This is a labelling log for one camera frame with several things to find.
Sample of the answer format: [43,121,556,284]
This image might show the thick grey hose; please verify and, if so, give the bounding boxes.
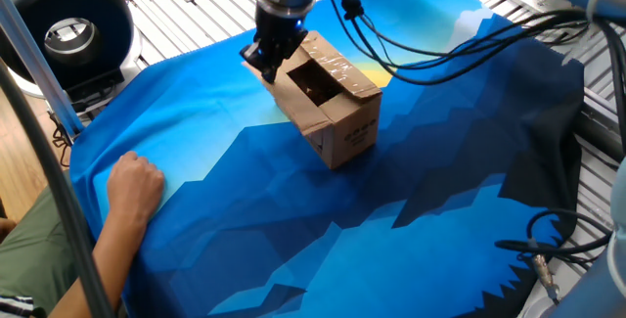
[0,61,116,318]

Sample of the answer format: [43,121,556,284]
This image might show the black cable with metal plug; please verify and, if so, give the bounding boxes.
[494,208,613,305]

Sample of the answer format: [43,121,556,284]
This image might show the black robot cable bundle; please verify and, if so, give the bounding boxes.
[320,0,626,156]

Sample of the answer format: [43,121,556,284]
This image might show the bare person forearm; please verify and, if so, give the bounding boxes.
[47,209,151,318]

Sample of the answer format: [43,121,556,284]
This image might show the aluminium frame post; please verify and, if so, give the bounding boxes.
[0,0,85,139]

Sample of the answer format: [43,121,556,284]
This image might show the black round ring light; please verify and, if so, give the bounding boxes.
[0,0,144,114]

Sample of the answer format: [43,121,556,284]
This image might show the black frame rail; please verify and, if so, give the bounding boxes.
[574,87,626,162]

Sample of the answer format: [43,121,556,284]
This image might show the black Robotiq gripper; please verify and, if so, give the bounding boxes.
[239,4,310,84]

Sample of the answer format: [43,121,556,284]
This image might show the thin black wires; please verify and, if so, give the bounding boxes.
[48,112,74,168]

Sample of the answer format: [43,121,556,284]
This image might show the bare person hand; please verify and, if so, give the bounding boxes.
[106,150,166,222]

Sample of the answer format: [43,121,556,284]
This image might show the brown cardboard box with label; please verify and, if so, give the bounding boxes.
[242,30,383,171]

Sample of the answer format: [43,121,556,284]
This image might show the green shorts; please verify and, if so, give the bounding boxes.
[0,185,97,317]

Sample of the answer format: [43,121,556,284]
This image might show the striped shirt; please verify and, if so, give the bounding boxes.
[0,294,35,318]

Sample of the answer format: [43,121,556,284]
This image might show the blue mountain print cloth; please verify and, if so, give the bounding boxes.
[69,0,586,318]

